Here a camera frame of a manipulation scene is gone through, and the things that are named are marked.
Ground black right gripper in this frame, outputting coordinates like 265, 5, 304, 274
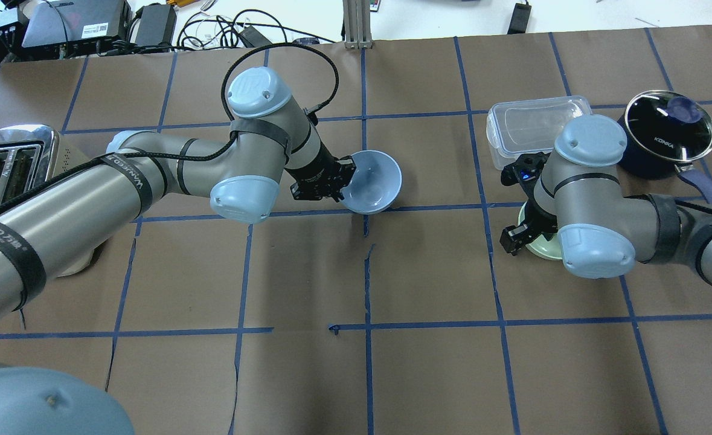
499, 202, 559, 257

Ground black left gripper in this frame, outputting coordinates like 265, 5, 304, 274
287, 156, 356, 202

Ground green bowl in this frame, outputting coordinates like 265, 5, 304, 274
513, 202, 562, 261

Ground blue bowl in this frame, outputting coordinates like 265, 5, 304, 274
340, 150, 403, 215

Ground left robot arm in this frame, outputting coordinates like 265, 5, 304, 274
0, 66, 356, 319

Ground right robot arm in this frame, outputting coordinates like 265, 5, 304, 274
499, 115, 712, 286

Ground clear plastic lidded container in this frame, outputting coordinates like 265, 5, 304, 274
486, 95, 592, 171

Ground blue pot with glass lid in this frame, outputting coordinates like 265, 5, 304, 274
618, 90, 712, 204

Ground black power adapter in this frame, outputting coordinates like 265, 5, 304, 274
507, 1, 532, 34

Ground cream toaster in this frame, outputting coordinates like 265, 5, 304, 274
0, 124, 103, 279

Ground black computer box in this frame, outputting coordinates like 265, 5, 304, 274
22, 1, 132, 50

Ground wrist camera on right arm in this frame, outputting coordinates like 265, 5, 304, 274
500, 152, 551, 187

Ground aluminium frame post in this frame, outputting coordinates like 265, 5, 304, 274
342, 0, 373, 50

